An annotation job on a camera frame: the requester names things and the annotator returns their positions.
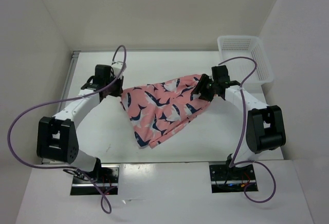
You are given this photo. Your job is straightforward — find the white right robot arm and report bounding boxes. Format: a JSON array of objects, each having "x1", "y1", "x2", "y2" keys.
[{"x1": 192, "y1": 65, "x2": 286, "y2": 179}]

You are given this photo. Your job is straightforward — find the pink shark print shorts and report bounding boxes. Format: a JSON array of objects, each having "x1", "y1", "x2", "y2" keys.
[{"x1": 120, "y1": 74, "x2": 210, "y2": 148}]

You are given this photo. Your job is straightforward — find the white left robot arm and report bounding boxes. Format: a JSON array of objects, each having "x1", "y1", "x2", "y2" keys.
[{"x1": 36, "y1": 62, "x2": 126, "y2": 183}]

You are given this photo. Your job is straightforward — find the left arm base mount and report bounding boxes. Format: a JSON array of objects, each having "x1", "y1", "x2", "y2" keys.
[{"x1": 68, "y1": 164, "x2": 120, "y2": 196}]

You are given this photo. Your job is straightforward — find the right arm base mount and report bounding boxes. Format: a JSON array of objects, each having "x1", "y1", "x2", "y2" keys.
[{"x1": 209, "y1": 162, "x2": 258, "y2": 193}]

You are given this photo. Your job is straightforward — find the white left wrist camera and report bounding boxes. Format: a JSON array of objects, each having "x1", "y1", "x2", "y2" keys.
[{"x1": 111, "y1": 61, "x2": 126, "y2": 78}]

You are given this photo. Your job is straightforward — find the white plastic basket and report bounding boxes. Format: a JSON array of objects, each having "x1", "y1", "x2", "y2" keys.
[{"x1": 217, "y1": 35, "x2": 274, "y2": 89}]

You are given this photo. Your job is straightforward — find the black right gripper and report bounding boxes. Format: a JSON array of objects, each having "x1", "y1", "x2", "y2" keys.
[{"x1": 191, "y1": 73, "x2": 218, "y2": 102}]

